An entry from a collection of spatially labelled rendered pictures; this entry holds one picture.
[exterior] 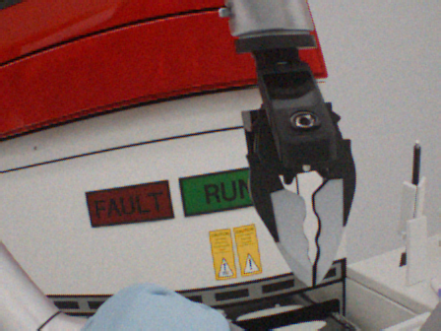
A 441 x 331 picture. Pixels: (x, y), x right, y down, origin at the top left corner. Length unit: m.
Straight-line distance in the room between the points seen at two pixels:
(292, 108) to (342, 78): 2.19
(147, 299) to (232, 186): 0.98
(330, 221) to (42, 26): 0.65
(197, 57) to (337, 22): 1.64
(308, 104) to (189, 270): 0.66
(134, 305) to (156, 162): 0.97
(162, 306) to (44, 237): 0.99
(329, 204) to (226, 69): 0.55
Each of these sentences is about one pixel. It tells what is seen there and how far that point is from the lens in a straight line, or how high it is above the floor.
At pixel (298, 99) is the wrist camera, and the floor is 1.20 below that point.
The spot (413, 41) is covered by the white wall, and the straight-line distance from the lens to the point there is 3.15.
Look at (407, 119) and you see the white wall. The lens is 3.12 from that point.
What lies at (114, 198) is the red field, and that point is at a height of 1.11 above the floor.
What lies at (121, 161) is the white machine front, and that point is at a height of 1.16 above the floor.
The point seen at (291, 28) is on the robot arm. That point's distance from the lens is 0.92.
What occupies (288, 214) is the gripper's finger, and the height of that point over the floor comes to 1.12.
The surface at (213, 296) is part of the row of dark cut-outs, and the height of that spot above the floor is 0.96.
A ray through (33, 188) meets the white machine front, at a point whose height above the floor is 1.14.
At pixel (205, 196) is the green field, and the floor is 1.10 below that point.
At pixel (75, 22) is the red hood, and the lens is 1.46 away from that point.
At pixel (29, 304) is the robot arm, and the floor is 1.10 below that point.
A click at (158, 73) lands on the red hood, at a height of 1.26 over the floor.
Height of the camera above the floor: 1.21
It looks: 3 degrees down
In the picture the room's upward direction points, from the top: 9 degrees counter-clockwise
